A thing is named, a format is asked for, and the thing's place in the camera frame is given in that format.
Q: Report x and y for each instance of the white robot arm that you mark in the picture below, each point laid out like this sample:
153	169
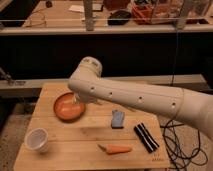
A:
187	106

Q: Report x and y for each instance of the blue sponge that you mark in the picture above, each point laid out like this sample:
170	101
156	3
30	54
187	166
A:
117	119

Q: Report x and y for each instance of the orange bowl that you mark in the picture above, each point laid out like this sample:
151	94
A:
67	108

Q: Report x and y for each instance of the orange toy carrot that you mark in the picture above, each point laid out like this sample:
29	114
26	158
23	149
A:
114	149

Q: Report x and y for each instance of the black cap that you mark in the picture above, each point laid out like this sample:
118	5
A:
119	17

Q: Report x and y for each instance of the black white striped block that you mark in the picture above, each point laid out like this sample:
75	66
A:
145	137

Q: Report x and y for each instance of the orange crate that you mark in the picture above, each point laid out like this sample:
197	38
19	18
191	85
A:
151	14

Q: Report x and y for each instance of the white plastic cup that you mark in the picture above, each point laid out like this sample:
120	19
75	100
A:
37	140

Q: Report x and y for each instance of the metal post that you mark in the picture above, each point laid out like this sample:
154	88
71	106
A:
88	15

